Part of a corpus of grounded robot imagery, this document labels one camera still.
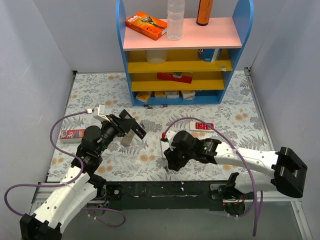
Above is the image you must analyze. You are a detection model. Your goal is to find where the black remote control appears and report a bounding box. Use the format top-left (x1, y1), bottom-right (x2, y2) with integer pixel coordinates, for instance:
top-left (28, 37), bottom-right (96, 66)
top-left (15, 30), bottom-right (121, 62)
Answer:
top-left (132, 123), bottom-right (147, 140)

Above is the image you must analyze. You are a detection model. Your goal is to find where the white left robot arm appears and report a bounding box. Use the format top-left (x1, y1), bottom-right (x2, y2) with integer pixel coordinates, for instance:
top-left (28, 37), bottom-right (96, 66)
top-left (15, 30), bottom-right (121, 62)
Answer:
top-left (19, 106), bottom-right (146, 240)

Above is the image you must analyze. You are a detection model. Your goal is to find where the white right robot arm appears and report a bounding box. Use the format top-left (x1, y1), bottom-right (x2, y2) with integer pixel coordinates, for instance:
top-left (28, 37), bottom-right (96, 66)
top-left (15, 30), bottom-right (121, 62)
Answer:
top-left (160, 130), bottom-right (308, 199)

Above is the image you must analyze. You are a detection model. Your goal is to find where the grey remote control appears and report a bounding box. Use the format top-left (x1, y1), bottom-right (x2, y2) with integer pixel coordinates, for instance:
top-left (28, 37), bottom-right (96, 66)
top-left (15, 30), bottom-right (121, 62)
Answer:
top-left (120, 130), bottom-right (135, 146)

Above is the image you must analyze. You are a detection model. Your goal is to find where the red white remote control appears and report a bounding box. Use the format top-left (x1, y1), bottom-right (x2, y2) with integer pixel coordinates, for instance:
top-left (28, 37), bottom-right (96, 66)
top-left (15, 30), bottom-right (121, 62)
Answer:
top-left (189, 121), bottom-right (214, 132)

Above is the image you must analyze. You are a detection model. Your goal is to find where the red toothpaste box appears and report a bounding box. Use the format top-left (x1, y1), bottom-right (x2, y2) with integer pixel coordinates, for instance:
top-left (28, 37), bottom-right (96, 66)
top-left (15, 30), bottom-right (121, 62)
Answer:
top-left (59, 129), bottom-right (85, 144)

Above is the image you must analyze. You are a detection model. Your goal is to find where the yellow tissue pack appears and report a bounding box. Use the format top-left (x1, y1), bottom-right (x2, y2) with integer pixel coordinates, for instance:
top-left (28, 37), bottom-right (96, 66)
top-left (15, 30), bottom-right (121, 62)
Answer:
top-left (135, 91), bottom-right (153, 103)

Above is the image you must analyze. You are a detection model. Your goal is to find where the white tissue pack right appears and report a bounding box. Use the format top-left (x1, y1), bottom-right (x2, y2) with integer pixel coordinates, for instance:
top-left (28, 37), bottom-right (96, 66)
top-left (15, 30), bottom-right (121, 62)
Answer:
top-left (180, 90), bottom-right (196, 101)

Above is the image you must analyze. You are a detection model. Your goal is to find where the white tissue pack middle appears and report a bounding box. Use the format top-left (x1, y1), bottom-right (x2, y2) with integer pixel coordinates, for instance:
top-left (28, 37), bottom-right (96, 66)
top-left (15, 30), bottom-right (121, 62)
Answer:
top-left (165, 91), bottom-right (180, 99)

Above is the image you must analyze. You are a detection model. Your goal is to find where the floral table mat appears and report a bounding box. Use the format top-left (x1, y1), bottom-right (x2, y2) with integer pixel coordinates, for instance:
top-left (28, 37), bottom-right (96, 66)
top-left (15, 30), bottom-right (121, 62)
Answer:
top-left (62, 70), bottom-right (271, 182)

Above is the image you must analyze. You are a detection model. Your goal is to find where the red flat box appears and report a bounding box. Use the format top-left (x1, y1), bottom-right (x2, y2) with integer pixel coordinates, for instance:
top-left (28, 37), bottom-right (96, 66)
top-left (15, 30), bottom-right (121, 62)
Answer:
top-left (157, 72), bottom-right (193, 84)

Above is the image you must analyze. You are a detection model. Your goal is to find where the white plastic cup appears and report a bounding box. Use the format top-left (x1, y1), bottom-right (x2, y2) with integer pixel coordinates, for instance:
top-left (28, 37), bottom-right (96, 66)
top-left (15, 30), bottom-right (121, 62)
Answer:
top-left (145, 50), bottom-right (168, 65)

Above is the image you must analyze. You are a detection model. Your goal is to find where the blue shelf unit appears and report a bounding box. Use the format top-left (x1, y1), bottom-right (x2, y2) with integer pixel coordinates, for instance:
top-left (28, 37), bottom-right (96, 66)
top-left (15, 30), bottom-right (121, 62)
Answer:
top-left (115, 0), bottom-right (254, 106)

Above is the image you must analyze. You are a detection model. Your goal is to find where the small clip on shelf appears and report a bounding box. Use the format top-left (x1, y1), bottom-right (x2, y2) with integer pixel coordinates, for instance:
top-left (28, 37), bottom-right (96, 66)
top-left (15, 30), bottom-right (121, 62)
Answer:
top-left (220, 65), bottom-right (227, 72)

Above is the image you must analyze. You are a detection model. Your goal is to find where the blue white can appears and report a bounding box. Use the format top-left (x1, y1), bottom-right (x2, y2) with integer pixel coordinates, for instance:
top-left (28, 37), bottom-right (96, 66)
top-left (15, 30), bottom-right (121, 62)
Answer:
top-left (197, 48), bottom-right (222, 63)

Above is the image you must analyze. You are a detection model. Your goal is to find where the orange razor box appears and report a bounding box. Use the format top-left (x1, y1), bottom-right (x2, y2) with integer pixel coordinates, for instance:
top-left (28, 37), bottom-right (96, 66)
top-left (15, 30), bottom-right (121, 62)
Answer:
top-left (125, 11), bottom-right (168, 41)

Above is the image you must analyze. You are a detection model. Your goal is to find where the clear plastic bottle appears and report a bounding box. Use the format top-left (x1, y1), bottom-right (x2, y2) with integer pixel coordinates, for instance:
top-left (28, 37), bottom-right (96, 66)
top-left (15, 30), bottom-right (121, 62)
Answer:
top-left (167, 0), bottom-right (185, 41)

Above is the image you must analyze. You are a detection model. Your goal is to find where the orange cologne bottle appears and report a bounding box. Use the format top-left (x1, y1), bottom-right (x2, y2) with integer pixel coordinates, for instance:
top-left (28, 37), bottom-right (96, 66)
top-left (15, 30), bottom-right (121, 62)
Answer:
top-left (196, 0), bottom-right (214, 26)

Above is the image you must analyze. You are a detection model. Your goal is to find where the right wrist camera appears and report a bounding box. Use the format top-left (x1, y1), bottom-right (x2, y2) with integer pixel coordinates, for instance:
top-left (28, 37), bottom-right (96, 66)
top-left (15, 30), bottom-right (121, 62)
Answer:
top-left (160, 130), bottom-right (176, 151)

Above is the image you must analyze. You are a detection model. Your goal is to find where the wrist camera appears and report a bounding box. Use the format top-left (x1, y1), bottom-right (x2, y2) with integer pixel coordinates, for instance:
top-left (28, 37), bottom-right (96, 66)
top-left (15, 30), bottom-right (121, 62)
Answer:
top-left (160, 130), bottom-right (176, 151)
top-left (92, 104), bottom-right (110, 123)

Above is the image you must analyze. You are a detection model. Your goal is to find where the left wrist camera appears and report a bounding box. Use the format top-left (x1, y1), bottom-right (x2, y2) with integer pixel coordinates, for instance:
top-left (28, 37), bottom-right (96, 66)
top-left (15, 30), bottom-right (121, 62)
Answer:
top-left (92, 104), bottom-right (110, 123)

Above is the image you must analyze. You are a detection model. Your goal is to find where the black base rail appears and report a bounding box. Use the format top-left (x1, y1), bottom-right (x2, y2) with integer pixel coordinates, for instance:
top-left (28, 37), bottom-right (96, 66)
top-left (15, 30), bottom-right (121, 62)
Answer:
top-left (106, 180), bottom-right (227, 211)

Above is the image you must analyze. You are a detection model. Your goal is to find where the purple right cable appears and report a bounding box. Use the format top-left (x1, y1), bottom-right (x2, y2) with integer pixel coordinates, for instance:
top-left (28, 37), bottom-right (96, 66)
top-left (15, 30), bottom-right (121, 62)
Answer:
top-left (163, 116), bottom-right (264, 237)

